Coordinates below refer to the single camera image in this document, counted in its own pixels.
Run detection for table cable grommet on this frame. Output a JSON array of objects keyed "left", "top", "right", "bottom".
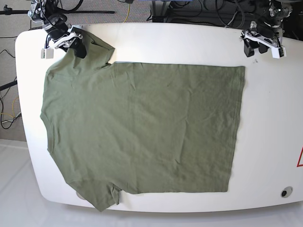
[
  {"left": 281, "top": 186, "right": 293, "bottom": 198},
  {"left": 76, "top": 192, "right": 85, "bottom": 200}
]

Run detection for olive green T-shirt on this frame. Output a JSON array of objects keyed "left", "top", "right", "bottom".
[{"left": 40, "top": 30, "right": 245, "bottom": 211}]

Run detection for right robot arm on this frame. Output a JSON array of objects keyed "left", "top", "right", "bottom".
[{"left": 28, "top": 0, "right": 87, "bottom": 59}]

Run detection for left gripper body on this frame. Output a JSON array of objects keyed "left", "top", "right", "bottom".
[{"left": 240, "top": 21, "right": 283, "bottom": 50}]

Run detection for left table cable grommet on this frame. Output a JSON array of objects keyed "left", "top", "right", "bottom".
[{"left": 76, "top": 192, "right": 85, "bottom": 200}]

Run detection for right table cable grommet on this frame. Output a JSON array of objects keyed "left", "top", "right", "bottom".
[{"left": 281, "top": 186, "right": 293, "bottom": 198}]

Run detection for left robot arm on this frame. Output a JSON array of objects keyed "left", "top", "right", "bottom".
[{"left": 240, "top": 0, "right": 293, "bottom": 59}]

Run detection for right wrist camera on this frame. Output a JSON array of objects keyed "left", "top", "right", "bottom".
[{"left": 41, "top": 48, "right": 54, "bottom": 59}]

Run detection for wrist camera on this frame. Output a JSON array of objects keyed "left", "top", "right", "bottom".
[
  {"left": 271, "top": 46, "right": 286, "bottom": 59},
  {"left": 41, "top": 48, "right": 54, "bottom": 59}
]

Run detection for red triangle sticker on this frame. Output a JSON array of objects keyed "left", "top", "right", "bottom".
[{"left": 297, "top": 149, "right": 303, "bottom": 167}]

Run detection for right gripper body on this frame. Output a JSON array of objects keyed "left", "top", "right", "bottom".
[{"left": 48, "top": 29, "right": 83, "bottom": 49}]

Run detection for black floor cables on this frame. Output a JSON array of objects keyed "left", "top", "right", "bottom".
[{"left": 0, "top": 49, "right": 22, "bottom": 130}]

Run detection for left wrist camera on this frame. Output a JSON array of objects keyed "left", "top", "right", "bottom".
[{"left": 271, "top": 46, "right": 286, "bottom": 59}]

